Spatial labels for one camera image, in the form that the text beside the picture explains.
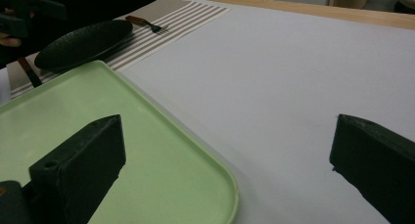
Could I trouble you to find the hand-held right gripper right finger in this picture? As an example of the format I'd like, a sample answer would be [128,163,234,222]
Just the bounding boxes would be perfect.
[329,113,415,224]

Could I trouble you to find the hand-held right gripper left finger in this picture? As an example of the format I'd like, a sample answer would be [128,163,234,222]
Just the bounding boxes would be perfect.
[28,114,127,224]

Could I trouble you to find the black round plate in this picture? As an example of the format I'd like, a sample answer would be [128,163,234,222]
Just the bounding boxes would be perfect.
[33,19,134,71]

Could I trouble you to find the light green plastic tray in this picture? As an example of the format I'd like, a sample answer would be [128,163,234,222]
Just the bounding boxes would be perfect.
[0,60,240,224]

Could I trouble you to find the wooden handled metal fork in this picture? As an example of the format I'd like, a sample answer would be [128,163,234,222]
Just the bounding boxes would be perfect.
[125,15,169,34]

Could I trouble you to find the brown white striped placemat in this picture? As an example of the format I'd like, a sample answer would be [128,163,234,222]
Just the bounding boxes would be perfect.
[5,0,233,101]

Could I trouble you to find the wooden handled knife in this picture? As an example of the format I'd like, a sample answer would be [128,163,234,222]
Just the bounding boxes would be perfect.
[17,57,44,89]

